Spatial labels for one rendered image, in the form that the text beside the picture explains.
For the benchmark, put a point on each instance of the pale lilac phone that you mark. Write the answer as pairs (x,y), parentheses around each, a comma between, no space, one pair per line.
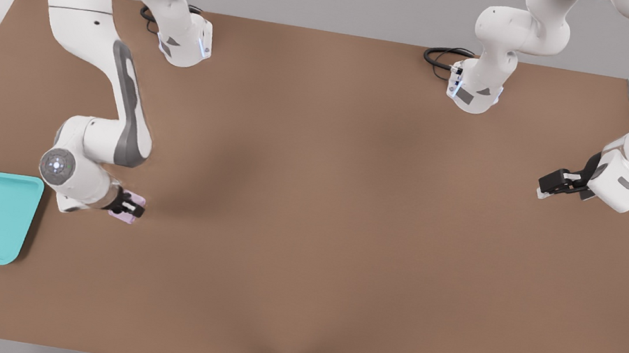
(137,198)

